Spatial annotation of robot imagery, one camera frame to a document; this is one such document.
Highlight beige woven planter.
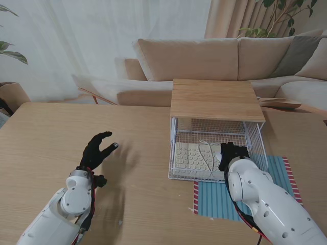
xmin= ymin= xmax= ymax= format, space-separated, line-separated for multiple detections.
xmin=0 ymin=81 xmax=32 ymax=108

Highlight cream round-key keyboard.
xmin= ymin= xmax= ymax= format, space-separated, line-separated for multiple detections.
xmin=173 ymin=141 xmax=228 ymax=179

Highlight shallow wooden tray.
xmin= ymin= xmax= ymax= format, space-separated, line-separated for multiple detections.
xmin=256 ymin=96 xmax=302 ymax=110

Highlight wood top wire organizer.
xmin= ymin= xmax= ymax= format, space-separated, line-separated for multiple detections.
xmin=170 ymin=78 xmax=266 ymax=151

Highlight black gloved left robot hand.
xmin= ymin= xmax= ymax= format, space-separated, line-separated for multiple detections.
xmin=76 ymin=131 xmax=120 ymax=172

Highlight black red left arm cable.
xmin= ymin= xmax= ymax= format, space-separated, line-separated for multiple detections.
xmin=74 ymin=168 xmax=97 ymax=243

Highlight broad-leaf green plant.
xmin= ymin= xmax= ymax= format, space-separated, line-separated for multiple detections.
xmin=0 ymin=4 xmax=28 ymax=65

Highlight black red arm cable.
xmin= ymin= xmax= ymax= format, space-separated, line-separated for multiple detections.
xmin=74 ymin=168 xmax=97 ymax=243
xmin=224 ymin=173 xmax=264 ymax=245

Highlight tall green leafy plant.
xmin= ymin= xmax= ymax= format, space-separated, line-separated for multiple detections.
xmin=237 ymin=0 xmax=319 ymax=39

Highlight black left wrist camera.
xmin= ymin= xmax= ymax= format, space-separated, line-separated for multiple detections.
xmin=93 ymin=175 xmax=108 ymax=188

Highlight white sheer curtain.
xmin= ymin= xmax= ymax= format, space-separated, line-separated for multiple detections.
xmin=0 ymin=0 xmax=213 ymax=103

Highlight cream sofa cushion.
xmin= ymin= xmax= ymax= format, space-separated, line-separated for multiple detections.
xmin=295 ymin=38 xmax=327 ymax=82

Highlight blue striped mouse pad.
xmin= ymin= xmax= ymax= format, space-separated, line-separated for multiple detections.
xmin=193 ymin=155 xmax=303 ymax=222

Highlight grey sofa cushion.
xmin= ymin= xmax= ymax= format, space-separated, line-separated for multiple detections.
xmin=272 ymin=35 xmax=322 ymax=78

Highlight white wire drawer basket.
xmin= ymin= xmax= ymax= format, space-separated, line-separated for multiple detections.
xmin=168 ymin=118 xmax=269 ymax=183

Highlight thin white cable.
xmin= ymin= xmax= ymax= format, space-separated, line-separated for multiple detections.
xmin=196 ymin=139 xmax=222 ymax=177

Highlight beige pleated curtain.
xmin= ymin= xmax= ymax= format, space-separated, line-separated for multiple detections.
xmin=204 ymin=0 xmax=327 ymax=39

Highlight white lounge chair wooden legs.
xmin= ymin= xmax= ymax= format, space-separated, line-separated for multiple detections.
xmin=71 ymin=73 xmax=121 ymax=106

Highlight black red right arm cable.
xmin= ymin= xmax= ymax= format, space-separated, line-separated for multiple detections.
xmin=224 ymin=173 xmax=264 ymax=245

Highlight black stand piece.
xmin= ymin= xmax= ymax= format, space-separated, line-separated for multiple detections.
xmin=0 ymin=98 xmax=14 ymax=117

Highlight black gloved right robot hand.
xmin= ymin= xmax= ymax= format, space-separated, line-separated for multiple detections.
xmin=218 ymin=142 xmax=250 ymax=172

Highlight beige sectional sofa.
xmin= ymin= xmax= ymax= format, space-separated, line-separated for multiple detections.
xmin=116 ymin=29 xmax=327 ymax=113

